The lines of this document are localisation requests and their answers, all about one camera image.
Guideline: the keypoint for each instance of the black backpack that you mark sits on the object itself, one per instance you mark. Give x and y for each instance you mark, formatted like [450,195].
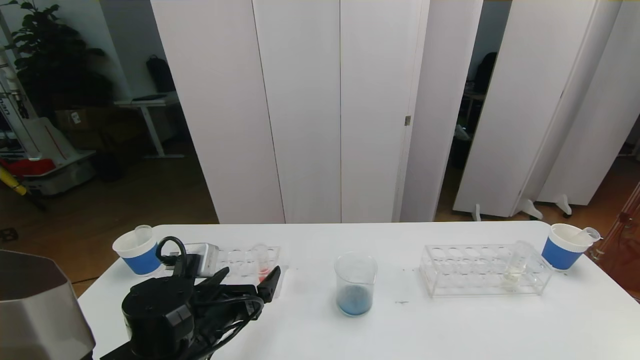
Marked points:
[160,75]

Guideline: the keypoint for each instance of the white standing desk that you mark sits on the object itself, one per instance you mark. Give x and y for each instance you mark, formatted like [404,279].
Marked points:
[147,102]

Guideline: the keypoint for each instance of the blue and white paper cup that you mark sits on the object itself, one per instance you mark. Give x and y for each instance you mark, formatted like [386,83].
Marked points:
[140,262]
[560,255]

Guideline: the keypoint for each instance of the test tube with yellowish liquid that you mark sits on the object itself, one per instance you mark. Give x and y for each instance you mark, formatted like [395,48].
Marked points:
[515,270]

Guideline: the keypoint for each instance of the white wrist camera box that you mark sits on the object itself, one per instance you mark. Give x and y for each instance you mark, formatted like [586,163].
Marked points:
[202,257]

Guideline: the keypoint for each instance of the clear acrylic test tube rack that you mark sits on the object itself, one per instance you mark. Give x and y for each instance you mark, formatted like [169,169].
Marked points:
[470,280]
[240,257]

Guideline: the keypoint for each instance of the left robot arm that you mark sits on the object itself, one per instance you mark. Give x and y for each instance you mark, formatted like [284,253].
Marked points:
[155,310]

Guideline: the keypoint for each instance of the brown cardboard box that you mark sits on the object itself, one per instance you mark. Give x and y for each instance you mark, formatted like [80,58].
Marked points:
[75,120]

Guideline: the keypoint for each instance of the clear glass beaker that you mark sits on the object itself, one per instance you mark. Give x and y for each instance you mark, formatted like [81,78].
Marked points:
[355,300]

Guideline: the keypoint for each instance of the dark green potted plant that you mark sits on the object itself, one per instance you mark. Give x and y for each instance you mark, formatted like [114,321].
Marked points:
[55,60]

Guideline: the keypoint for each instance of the test tube with blue liquid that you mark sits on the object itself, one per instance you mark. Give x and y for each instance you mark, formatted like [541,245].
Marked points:
[144,234]

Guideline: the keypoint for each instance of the white wheeled machine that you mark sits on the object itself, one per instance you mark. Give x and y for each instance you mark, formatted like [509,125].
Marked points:
[55,145]

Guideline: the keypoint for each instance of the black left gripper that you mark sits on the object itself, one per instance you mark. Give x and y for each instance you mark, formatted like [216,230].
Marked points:
[235,289]

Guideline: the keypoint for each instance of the white partition panel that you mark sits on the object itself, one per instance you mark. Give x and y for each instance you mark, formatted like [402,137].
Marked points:
[510,100]
[590,125]
[440,100]

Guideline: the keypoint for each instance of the yellow tool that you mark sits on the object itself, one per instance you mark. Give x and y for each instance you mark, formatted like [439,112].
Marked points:
[12,184]

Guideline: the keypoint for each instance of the test tube with red liquid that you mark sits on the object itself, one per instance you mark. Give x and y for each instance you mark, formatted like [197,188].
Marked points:
[261,255]
[589,234]

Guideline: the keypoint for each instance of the black floor socket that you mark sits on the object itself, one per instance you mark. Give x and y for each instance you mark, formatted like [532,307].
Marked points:
[7,234]

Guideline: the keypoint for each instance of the red plastic part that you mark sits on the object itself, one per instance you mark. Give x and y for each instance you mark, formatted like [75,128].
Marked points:
[25,167]

